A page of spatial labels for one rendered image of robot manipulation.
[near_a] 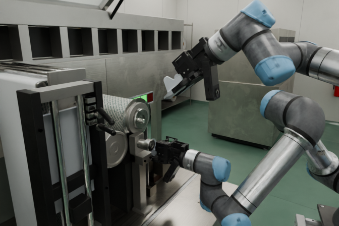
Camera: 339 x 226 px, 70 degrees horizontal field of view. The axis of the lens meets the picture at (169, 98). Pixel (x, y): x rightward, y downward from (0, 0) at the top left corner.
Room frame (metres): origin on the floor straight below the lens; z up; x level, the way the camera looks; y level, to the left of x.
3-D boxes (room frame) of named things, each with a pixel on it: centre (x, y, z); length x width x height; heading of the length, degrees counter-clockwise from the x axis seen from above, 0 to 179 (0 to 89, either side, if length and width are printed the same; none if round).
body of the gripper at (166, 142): (0.83, -0.01, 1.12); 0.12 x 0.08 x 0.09; 56
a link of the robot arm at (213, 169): (0.74, -0.15, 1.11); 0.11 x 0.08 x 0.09; 56
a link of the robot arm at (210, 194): (0.72, -0.15, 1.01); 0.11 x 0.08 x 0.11; 18
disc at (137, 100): (0.84, 0.12, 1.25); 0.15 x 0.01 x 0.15; 146
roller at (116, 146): (0.81, 0.28, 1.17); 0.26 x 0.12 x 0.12; 56
